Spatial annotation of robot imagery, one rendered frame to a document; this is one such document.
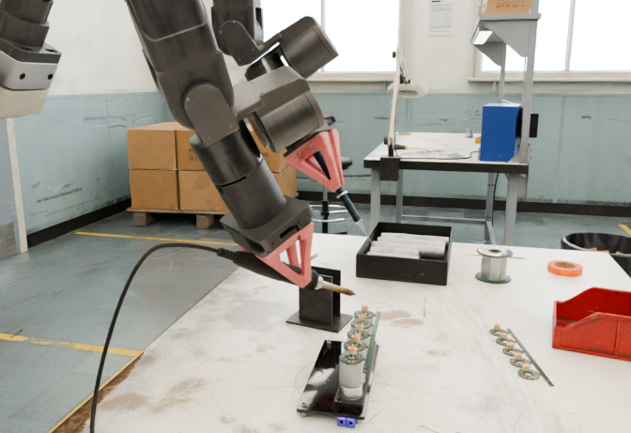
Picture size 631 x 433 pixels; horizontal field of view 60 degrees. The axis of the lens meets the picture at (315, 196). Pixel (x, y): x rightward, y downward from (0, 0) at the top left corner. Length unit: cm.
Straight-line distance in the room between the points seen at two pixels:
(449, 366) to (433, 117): 424
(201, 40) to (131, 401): 40
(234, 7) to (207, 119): 30
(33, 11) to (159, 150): 344
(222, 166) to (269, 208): 7
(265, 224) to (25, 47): 47
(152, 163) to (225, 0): 360
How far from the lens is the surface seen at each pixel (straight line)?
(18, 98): 90
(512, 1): 264
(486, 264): 102
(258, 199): 55
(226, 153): 53
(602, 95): 502
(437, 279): 98
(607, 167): 509
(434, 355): 75
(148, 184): 437
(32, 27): 89
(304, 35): 76
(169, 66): 47
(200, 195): 422
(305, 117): 54
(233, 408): 64
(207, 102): 49
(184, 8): 47
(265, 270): 59
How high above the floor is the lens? 109
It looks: 12 degrees down
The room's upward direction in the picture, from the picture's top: straight up
